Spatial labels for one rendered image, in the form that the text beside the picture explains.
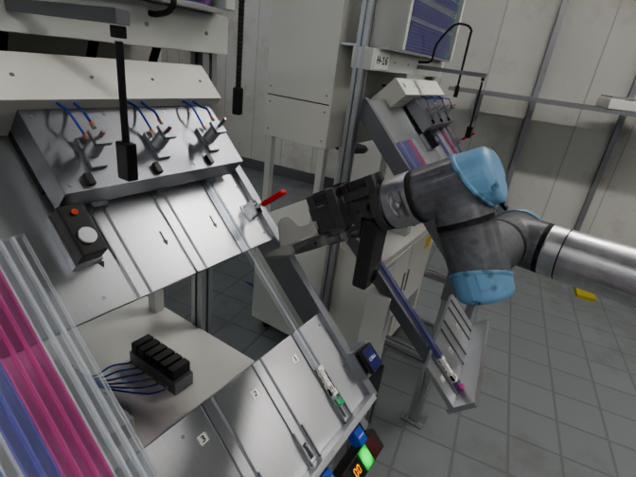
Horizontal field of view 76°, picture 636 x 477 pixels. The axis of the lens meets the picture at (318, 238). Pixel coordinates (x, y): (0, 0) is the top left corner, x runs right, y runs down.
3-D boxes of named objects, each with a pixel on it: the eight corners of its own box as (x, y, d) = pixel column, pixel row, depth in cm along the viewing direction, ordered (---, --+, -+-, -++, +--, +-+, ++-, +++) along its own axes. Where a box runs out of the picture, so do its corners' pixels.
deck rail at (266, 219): (356, 399, 87) (378, 393, 84) (351, 404, 86) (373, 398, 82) (189, 120, 92) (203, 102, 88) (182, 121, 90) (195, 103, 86)
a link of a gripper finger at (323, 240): (292, 241, 66) (344, 223, 66) (296, 252, 66) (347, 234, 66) (291, 244, 61) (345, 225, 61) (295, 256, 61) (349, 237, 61)
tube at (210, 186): (340, 402, 77) (344, 401, 77) (336, 407, 76) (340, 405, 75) (204, 176, 80) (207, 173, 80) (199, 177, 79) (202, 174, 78)
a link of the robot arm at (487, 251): (536, 279, 56) (514, 203, 56) (506, 307, 48) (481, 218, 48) (481, 285, 62) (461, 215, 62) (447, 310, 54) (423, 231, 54)
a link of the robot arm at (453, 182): (503, 212, 47) (482, 141, 47) (415, 233, 54) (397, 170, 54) (515, 203, 53) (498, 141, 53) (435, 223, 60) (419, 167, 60)
